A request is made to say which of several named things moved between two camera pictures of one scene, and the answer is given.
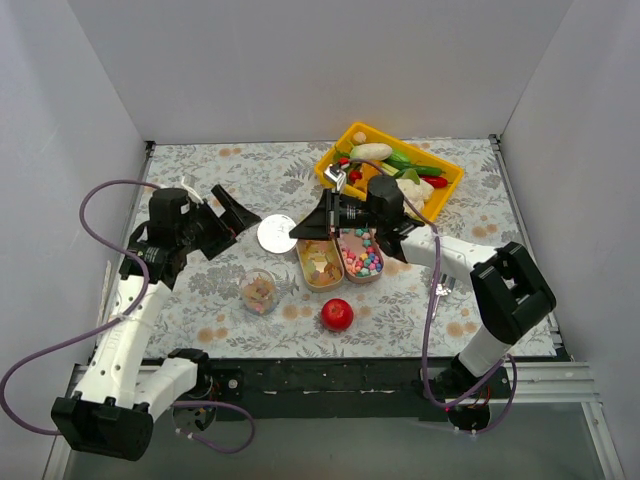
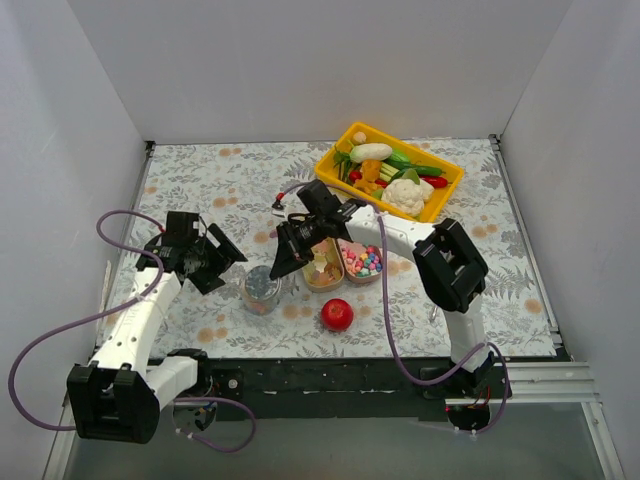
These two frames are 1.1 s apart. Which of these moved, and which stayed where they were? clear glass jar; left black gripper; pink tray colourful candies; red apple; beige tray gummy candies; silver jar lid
Moved: left black gripper; silver jar lid
Stayed: clear glass jar; beige tray gummy candies; pink tray colourful candies; red apple
